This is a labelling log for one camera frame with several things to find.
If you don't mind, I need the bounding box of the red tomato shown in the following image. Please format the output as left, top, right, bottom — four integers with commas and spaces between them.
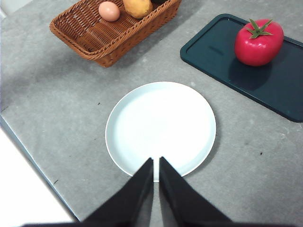
234, 18, 285, 67

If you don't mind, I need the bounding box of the orange-yellow potato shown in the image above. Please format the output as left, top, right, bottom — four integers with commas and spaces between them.
122, 0, 154, 19

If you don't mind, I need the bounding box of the brown wicker basket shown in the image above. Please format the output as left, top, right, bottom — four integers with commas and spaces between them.
49, 0, 182, 69

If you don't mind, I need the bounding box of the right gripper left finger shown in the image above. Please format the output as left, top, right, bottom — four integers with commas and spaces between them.
80, 157, 155, 227

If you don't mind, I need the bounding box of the white round plate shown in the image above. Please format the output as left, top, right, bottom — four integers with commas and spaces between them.
105, 81, 217, 183

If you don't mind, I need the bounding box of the pink-brown egg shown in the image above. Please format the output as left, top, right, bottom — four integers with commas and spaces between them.
98, 1, 121, 22

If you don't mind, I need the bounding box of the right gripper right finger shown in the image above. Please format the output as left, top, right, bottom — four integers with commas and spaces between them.
158, 156, 234, 227

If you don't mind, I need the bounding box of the dark rectangular tray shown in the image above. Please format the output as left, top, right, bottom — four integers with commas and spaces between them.
179, 13, 303, 123

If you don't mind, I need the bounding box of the white glossy platform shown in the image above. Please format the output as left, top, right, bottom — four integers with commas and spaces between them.
0, 127, 80, 227

